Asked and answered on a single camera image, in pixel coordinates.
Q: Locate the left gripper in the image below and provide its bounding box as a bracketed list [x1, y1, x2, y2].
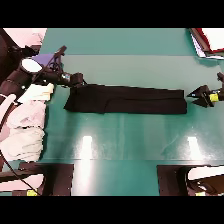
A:
[70, 72, 85, 89]

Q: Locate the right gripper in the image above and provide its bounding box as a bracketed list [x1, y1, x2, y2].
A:
[186, 84, 222, 109]

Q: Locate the black garment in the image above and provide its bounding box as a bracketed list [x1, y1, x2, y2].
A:
[63, 83, 188, 115]

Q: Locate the purple garment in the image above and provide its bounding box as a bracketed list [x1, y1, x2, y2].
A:
[31, 52, 57, 68]

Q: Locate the cream garment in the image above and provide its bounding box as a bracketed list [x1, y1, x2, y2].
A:
[16, 82, 56, 105]

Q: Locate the white garment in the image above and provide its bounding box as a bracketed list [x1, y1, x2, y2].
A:
[201, 28, 224, 52]

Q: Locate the red garment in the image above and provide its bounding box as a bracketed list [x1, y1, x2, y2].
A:
[190, 28, 224, 55]

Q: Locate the heap of clothes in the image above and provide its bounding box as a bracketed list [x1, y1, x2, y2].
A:
[0, 93, 48, 164]

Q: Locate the black cable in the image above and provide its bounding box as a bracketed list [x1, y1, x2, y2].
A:
[0, 148, 43, 196]

